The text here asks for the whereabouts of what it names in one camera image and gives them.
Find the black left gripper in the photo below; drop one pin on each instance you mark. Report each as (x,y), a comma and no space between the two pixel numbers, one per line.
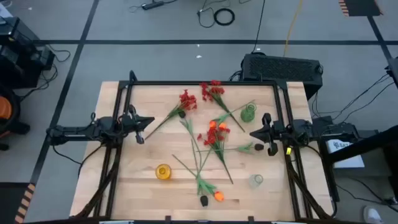
(129,123)

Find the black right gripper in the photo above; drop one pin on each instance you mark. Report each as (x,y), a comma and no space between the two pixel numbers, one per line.
(275,132)

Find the red artificial flower spray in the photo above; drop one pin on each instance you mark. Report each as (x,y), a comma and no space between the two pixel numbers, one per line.
(213,138)
(214,91)
(187,101)

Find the yellow textured glass vase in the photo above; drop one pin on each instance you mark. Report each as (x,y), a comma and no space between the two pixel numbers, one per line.
(159,174)

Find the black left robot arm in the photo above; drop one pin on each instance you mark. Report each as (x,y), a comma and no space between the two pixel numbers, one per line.
(77,132)

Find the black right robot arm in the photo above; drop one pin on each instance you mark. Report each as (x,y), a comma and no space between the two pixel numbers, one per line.
(323,130)

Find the green glass vase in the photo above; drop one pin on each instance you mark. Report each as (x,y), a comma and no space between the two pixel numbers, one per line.
(247,116)

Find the clear glass vase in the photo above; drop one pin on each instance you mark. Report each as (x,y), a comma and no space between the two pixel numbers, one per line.
(256,181)

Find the black computer tower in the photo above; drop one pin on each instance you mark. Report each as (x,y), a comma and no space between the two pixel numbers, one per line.
(280,70)

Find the white printed paper sheet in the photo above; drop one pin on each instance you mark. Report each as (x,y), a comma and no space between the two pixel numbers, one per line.
(348,160)

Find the black power strip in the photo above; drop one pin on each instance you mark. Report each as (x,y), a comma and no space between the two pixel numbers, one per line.
(153,5)

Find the black equipment cart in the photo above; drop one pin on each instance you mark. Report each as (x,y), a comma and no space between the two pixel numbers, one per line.
(18,62)

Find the person's foot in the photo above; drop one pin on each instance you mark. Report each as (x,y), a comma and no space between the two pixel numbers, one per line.
(372,215)

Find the orange black shop vacuum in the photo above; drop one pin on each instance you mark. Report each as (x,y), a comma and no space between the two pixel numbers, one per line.
(4,109)

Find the black device on stand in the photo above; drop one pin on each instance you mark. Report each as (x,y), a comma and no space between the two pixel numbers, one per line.
(394,70)

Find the hazard-striped black floor mat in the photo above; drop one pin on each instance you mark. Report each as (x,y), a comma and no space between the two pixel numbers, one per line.
(9,202)
(360,7)

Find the black metal table frame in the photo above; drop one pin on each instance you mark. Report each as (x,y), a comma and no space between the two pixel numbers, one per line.
(171,83)

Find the black side stand frame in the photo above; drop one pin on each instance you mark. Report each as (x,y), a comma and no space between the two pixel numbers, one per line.
(367,144)

